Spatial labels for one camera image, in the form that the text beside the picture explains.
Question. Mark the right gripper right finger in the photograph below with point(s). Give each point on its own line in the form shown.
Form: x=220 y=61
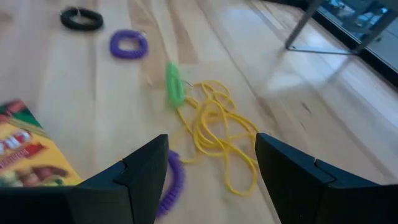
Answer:
x=326 y=199

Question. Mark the yellow green crayon box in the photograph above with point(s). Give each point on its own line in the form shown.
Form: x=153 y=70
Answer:
x=31 y=149

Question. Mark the green coil wristband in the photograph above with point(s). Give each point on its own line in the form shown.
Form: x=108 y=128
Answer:
x=175 y=87

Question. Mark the yellow rubber bands bunch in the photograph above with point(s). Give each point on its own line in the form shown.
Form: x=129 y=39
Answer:
x=202 y=137

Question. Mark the black aluminium table frame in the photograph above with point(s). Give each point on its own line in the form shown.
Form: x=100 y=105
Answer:
x=342 y=40

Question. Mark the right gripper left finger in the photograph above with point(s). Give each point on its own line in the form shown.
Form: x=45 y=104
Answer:
x=109 y=199

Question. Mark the purple coil wristband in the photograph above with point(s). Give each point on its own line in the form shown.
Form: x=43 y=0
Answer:
x=175 y=180
x=115 y=51

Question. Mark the black coil wristband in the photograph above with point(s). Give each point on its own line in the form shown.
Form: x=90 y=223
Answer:
x=66 y=23

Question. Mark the grey perforated metal shelf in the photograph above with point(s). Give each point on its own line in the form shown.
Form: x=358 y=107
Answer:
x=298 y=28

